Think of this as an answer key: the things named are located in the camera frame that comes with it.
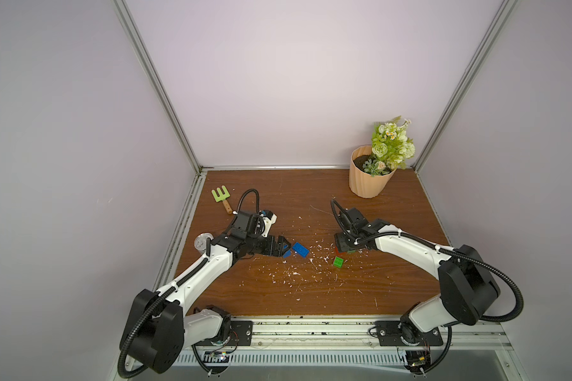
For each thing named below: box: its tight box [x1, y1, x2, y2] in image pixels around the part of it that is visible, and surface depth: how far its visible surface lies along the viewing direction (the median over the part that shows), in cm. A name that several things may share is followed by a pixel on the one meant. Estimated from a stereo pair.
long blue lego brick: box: [292, 242, 310, 259], surface depth 92 cm
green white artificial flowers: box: [362, 115, 416, 178], surface depth 92 cm
